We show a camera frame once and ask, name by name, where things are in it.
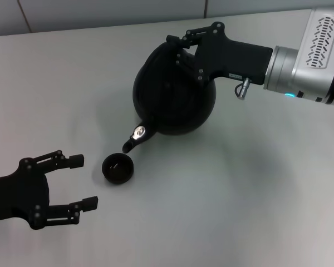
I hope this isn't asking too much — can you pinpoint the small dark teacup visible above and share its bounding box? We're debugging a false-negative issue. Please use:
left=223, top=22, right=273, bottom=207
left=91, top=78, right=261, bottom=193
left=101, top=152, right=135, bottom=186

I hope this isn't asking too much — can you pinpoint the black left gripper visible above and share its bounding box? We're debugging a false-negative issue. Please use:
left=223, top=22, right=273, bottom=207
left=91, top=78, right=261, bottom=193
left=0, top=150, right=99, bottom=231

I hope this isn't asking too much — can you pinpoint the black round teapot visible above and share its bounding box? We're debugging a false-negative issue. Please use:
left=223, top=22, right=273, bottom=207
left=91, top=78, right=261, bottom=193
left=123, top=38, right=218, bottom=154

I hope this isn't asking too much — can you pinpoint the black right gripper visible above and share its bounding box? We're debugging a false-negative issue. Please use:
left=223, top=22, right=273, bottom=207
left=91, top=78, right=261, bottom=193
left=166, top=22, right=273, bottom=86

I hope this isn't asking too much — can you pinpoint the right gripper connector cable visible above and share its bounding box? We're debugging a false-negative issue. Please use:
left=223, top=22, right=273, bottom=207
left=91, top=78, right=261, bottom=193
left=234, top=77, right=252, bottom=100

